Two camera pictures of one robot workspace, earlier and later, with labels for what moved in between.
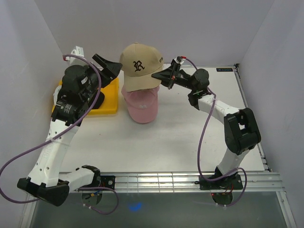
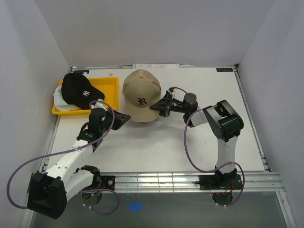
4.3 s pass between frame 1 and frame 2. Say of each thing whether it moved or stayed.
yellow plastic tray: stayed
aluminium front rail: stayed
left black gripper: moved
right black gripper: moved
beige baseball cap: moved
